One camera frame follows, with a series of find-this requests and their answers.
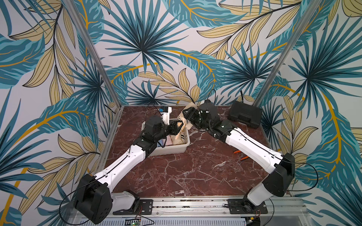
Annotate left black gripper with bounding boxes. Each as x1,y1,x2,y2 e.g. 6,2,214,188
154,120,185,141

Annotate beige plastic storage box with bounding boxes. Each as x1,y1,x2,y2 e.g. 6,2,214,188
137,117,190,158

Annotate pink umbrella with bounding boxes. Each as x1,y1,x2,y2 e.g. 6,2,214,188
165,136,173,146

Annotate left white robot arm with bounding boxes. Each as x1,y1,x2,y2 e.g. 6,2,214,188
74,116,183,224

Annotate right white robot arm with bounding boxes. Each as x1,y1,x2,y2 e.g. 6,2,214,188
178,100,295,213

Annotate black plastic tool case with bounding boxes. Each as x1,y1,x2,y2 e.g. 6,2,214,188
228,101,263,129

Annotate orange handled pliers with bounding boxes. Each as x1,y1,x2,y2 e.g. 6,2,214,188
233,150,249,162

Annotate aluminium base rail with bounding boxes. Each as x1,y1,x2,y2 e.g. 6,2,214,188
100,193,313,226

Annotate left aluminium corner post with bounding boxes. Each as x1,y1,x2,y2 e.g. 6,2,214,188
63,0,121,109

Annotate aluminium corner post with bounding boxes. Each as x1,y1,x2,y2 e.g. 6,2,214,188
253,0,322,107
63,0,121,109

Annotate right aluminium corner post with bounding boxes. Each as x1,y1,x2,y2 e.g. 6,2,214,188
253,0,322,107

